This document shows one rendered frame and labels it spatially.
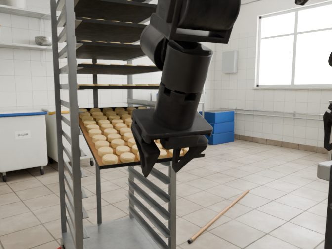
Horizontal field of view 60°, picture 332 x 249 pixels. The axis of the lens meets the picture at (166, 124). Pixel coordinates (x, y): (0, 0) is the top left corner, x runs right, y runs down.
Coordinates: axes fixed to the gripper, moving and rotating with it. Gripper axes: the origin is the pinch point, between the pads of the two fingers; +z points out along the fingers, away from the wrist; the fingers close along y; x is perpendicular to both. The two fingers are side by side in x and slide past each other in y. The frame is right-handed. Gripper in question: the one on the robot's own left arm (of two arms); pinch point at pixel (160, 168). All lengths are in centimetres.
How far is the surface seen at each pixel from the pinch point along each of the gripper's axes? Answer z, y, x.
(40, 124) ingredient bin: 171, 1, -274
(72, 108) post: 32, 1, -73
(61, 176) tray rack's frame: 100, 0, -107
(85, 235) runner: 83, -2, -50
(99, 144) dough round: 36, -5, -53
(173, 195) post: 71, -44, -53
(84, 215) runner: 75, -2, -54
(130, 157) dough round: 33, -13, -41
